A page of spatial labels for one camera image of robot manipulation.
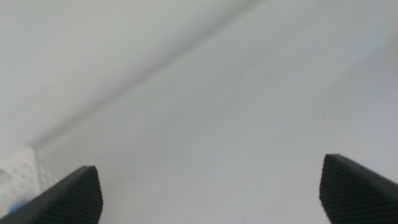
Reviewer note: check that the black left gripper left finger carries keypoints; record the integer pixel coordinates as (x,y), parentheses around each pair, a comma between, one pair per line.
(68,202)

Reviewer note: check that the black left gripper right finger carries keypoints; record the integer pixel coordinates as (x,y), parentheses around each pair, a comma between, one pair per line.
(354,193)

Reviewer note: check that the white perforated plastic basket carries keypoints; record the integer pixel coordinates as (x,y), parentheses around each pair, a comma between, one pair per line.
(21,177)

